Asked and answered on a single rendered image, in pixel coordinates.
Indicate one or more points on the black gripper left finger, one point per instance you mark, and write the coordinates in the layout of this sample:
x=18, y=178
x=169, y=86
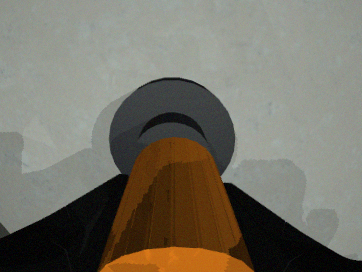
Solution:
x=70, y=240

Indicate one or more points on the orange knob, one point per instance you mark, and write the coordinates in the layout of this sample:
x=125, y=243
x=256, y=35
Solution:
x=175, y=215

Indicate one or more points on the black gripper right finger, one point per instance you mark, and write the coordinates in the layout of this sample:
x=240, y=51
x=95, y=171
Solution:
x=276, y=246

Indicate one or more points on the dark grey round pedestal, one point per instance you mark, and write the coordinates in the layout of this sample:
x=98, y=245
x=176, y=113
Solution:
x=170, y=107

